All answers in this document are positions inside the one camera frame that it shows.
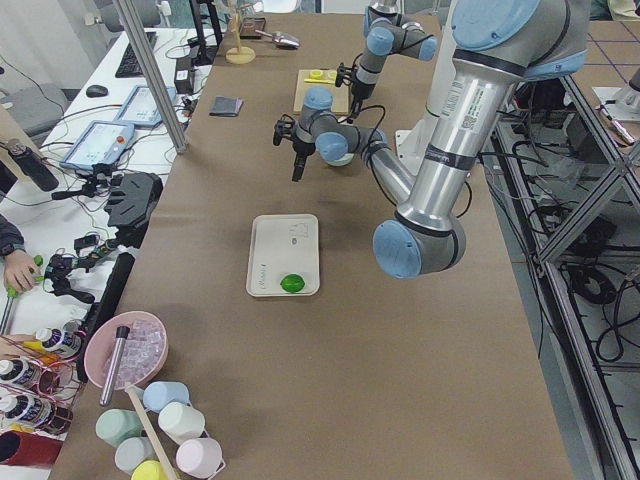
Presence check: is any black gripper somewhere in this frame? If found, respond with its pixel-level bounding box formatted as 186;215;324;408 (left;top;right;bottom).
334;63;375;123
273;114;316;182

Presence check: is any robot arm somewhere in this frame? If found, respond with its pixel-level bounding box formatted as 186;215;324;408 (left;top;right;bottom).
335;1;438;123
273;1;590;279

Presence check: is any mint green bowl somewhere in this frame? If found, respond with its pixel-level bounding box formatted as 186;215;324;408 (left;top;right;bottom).
326;153;354;167

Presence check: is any pink ribbed bowl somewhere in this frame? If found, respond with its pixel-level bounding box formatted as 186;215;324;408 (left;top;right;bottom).
84;311;168;390

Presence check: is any metal tube in bowl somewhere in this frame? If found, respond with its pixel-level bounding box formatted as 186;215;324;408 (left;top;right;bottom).
99;325;130;407

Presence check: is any person's hand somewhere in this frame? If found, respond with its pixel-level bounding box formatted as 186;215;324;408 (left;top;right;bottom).
4;250;41;293

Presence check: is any bamboo cutting board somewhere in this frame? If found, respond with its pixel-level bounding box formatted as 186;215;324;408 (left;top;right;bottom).
293;69;350;115

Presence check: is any yellow plastic knife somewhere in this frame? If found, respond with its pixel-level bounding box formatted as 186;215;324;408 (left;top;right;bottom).
303;77;335;86

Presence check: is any cream rabbit tray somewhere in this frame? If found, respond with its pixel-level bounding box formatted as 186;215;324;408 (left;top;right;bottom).
246;213;320;297

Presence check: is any grey folded cloth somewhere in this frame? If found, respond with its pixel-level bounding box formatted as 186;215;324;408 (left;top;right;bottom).
209;96;244;117

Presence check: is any metal scoop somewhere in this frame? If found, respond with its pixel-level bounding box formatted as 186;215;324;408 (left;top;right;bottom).
257;30;300;50

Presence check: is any green lime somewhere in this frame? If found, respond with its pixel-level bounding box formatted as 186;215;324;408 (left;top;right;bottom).
280;273;306;293

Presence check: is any wooden mug tree stand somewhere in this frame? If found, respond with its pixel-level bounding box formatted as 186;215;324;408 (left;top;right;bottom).
225;1;256;65

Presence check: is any dark tray at table edge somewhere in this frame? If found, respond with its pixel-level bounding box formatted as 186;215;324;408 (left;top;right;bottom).
240;17;266;39

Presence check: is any black controller device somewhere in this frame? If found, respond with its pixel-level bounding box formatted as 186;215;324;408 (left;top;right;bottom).
104;172;163;248

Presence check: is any blue teach pendant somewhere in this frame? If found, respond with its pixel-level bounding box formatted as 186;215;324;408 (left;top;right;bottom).
60;120;135;172
114;85;162;128

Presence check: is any black keyboard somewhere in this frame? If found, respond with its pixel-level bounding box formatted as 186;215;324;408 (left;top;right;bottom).
115;31;157;79

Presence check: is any black computer mouse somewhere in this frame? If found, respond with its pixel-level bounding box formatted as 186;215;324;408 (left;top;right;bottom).
85;84;109;98

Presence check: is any blue plastic cup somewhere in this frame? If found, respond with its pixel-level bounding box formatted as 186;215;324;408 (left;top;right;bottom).
143;381;190;413

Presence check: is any white plastic cup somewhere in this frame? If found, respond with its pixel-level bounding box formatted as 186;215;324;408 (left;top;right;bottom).
158;402;205;445

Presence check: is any pink plastic cup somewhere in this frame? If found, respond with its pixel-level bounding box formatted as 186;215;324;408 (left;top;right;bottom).
176;438;226;479

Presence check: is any green plastic cup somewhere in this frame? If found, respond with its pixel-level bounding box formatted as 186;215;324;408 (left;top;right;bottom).
95;409;143;447

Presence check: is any grey plastic cup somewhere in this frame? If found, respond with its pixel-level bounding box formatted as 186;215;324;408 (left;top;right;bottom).
114;437;157;475

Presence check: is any yellow plastic cup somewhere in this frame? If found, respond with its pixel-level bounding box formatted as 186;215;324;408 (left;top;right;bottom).
131;460;168;480

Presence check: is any aluminium frame post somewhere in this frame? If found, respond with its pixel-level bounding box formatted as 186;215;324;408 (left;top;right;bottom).
113;0;187;155

